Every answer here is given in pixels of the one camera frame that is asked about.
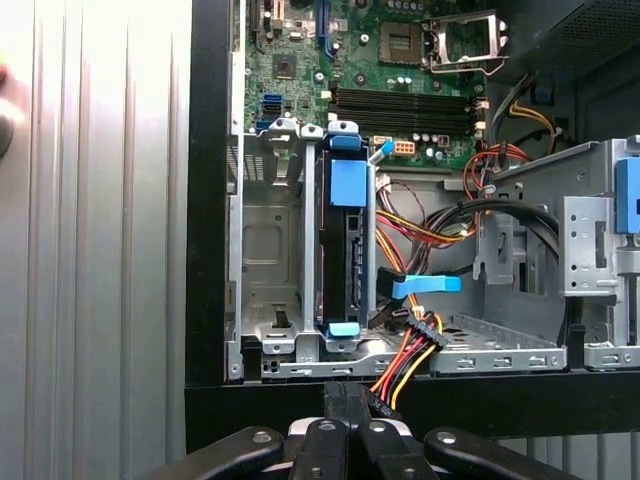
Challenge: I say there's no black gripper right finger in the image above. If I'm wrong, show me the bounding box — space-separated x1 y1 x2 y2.
351 385 587 480

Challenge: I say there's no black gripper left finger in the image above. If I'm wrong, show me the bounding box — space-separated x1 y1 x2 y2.
133 382 355 480

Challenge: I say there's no power wire with black plug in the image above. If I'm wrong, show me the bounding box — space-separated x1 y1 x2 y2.
367 307 446 422

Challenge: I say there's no hard disk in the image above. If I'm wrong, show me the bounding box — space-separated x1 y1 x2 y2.
319 133 377 354

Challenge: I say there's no metal disk bay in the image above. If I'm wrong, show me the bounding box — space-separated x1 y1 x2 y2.
224 118 569 381

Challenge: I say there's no person's hand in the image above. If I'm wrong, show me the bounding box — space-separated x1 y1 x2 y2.
0 63 29 132

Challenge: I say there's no black open PC case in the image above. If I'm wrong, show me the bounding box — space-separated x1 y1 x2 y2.
184 0 640 441

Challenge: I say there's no metal drive cage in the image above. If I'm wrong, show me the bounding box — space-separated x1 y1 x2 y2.
442 137 640 374

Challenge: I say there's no blue board data port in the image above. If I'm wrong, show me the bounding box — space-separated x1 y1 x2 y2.
258 93 285 127

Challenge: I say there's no metal socket cover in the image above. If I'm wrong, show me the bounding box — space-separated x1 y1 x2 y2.
426 16 510 77

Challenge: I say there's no CPU socket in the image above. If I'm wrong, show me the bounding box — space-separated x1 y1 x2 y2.
377 19 424 66

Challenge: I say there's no green motherboard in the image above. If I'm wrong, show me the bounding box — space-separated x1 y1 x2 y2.
243 0 490 174

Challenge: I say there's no grey power supply unit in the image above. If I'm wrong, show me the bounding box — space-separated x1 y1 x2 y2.
499 0 640 87

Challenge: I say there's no blue data wire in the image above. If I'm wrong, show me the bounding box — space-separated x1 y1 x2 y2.
377 267 464 321

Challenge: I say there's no orange wire bundle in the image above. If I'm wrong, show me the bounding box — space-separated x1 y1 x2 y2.
374 72 564 321

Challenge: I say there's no thick black cable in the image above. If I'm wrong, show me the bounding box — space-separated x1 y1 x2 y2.
422 197 586 361

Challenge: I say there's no blue wire with white plug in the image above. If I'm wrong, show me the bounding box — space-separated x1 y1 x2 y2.
367 141 396 166

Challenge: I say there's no blue plastic drive bracket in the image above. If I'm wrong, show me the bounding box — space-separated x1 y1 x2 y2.
615 157 640 235

